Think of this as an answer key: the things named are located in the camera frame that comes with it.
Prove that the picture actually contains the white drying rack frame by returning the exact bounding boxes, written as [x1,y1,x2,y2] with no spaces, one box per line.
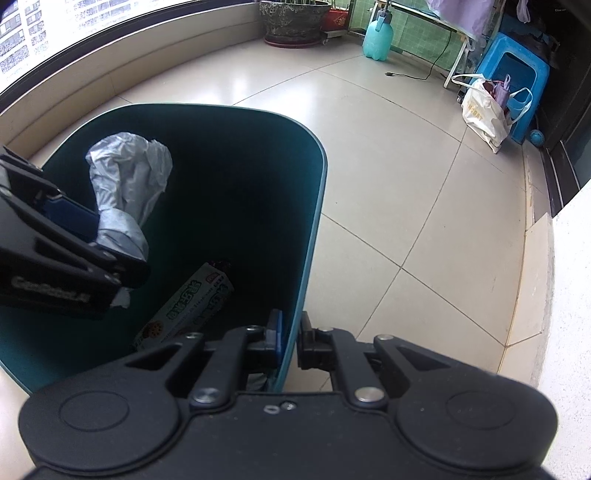
[372,0,505,90]

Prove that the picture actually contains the lilac hanging cloth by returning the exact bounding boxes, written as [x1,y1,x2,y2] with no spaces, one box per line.
[426,0,494,35]

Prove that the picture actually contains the red flower pot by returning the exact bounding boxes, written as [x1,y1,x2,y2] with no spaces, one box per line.
[322,8,349,32]

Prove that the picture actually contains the blue plastic stool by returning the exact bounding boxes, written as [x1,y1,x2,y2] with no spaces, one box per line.
[476,33,550,144]

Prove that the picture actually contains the white tote bag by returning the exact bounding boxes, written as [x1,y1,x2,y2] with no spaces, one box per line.
[452,73,534,154]

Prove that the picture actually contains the small blue ball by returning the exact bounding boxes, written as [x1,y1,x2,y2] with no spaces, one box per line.
[529,129,545,148]

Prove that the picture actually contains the black power cable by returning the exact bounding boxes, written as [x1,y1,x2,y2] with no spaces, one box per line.
[385,28,456,82]

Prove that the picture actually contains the teal spray bottle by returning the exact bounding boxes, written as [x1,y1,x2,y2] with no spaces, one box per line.
[362,9,394,61]

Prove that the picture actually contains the dark teal trash bin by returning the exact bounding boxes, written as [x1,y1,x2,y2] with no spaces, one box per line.
[1,104,328,392]

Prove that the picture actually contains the large dark ceramic planter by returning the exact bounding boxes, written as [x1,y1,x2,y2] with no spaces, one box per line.
[259,1,332,48]

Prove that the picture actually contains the white green printed box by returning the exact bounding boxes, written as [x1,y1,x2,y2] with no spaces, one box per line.
[133,263,233,351]

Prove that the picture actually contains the grey paper wad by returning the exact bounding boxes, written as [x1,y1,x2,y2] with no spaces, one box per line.
[85,132,174,309]

